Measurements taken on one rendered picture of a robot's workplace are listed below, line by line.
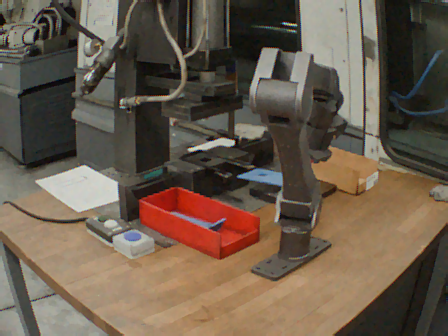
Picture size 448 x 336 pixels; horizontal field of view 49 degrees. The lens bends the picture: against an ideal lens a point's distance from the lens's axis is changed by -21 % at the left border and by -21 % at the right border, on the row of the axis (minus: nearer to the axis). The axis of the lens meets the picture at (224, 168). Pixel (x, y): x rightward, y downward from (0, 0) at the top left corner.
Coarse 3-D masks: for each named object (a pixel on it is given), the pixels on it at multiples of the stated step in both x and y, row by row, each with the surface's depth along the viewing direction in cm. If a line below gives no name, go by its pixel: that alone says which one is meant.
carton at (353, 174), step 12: (336, 156) 167; (348, 156) 164; (360, 156) 161; (312, 168) 160; (324, 168) 157; (336, 168) 154; (348, 168) 151; (360, 168) 162; (372, 168) 159; (324, 180) 158; (336, 180) 155; (348, 180) 152; (360, 180) 161; (372, 180) 157; (348, 192) 153; (360, 192) 152
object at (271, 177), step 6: (246, 174) 143; (252, 174) 142; (258, 174) 142; (264, 174) 142; (270, 174) 141; (276, 174) 141; (252, 180) 139; (258, 180) 138; (264, 180) 137; (270, 180) 136; (276, 180) 136
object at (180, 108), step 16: (160, 80) 153; (176, 80) 149; (192, 80) 154; (208, 80) 145; (224, 80) 148; (192, 96) 145; (208, 96) 145; (224, 96) 149; (240, 96) 150; (176, 112) 142; (192, 112) 139; (208, 112) 143; (224, 112) 147
